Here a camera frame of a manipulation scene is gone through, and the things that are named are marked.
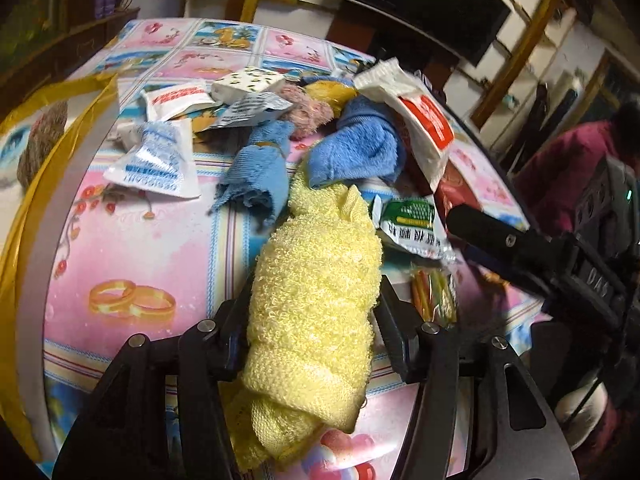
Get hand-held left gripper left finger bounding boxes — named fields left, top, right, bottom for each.
left=52, top=280, right=261, bottom=480

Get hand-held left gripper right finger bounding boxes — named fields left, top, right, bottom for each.
left=370, top=277, right=581, bottom=480

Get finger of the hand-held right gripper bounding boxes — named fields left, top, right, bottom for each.
left=446, top=204, right=571, bottom=273
left=462, top=246, right=551, bottom=298

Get yellow terry towel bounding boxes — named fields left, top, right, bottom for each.
left=222, top=172, right=386, bottom=471

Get yellow rimmed basket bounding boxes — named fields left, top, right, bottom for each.
left=0, top=72, right=121, bottom=461

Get person's right hand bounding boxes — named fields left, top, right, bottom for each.
left=554, top=375, right=610, bottom=453

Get red gold snack packet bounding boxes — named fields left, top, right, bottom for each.
left=432, top=155, right=483, bottom=211

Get clear packet of coloured sticks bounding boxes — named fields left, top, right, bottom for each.
left=410, top=265, right=458, bottom=323

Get green label packet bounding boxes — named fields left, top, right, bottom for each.
left=372, top=196, right=456, bottom=263

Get person's maroon clothed body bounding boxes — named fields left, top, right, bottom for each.
left=515, top=102, right=640, bottom=241

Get printed plastic tablecloth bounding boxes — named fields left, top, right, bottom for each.
left=42, top=17, right=546, bottom=480

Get large blue towel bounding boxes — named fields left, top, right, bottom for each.
left=306, top=94, right=408, bottom=191

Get large white red-label packet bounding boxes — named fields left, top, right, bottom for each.
left=354, top=58, right=456, bottom=196

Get small blue towel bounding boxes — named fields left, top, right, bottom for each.
left=209, top=120, right=293, bottom=228

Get white packet blue print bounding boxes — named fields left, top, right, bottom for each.
left=103, top=119, right=202, bottom=200

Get yellow orange cloth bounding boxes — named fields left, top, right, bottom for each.
left=305, top=80, right=358, bottom=106

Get pink fuzzy towel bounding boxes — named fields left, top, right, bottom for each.
left=280, top=84, right=335, bottom=140

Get yellow packet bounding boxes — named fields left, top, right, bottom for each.
left=192, top=102, right=236, bottom=133

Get silver crumpled packet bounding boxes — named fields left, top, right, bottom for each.
left=212, top=92, right=295, bottom=131

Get black television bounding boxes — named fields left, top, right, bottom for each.
left=336, top=0, right=512, bottom=68

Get white packet red print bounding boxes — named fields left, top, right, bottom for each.
left=141, top=82, right=216, bottom=122

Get white dotted tissue pack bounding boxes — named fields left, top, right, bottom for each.
left=210, top=66, right=287, bottom=106

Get brown fuzzy towel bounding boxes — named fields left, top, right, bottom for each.
left=16, top=100, right=68, bottom=191

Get dark wooden cabinet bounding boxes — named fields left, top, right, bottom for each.
left=0, top=7, right=141, bottom=106

